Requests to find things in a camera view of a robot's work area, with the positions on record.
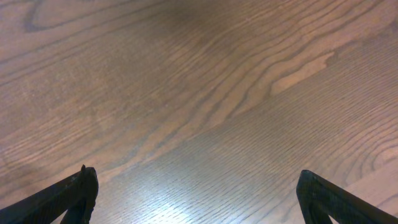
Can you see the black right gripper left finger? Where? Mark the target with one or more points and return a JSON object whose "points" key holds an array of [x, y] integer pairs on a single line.
{"points": [[73, 197]]}

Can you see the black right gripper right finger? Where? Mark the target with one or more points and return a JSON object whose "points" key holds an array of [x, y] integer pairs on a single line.
{"points": [[322, 201]]}

